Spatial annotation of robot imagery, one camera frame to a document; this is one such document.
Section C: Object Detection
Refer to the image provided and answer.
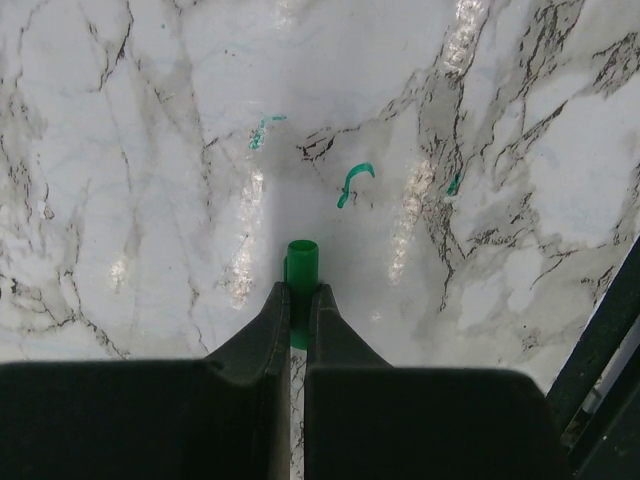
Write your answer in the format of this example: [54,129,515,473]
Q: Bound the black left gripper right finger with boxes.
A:
[304,285,570,479]

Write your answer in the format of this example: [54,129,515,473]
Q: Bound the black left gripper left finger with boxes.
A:
[1,283,290,479]

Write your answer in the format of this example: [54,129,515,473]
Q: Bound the green marker cap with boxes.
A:
[284,240,320,350]

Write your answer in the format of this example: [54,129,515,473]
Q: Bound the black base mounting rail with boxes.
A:
[547,243,639,479]

